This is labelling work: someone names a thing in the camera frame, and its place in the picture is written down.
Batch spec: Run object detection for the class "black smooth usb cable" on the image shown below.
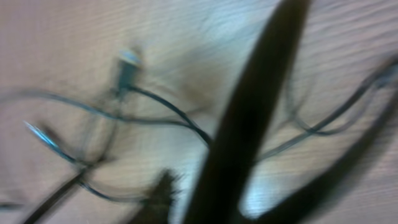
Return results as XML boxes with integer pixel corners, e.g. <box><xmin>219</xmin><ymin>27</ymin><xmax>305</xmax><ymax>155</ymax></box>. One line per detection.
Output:
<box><xmin>114</xmin><ymin>49</ymin><xmax>398</xmax><ymax>224</ymax></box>

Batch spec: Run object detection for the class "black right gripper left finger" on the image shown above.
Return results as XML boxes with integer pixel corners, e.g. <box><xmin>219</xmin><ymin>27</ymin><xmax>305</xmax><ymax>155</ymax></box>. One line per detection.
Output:
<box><xmin>124</xmin><ymin>169</ymin><xmax>177</xmax><ymax>224</ymax></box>

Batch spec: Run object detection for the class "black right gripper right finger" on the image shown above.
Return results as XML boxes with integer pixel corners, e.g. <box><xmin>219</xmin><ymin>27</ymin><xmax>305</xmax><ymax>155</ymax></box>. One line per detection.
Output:
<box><xmin>183</xmin><ymin>0</ymin><xmax>311</xmax><ymax>224</ymax></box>

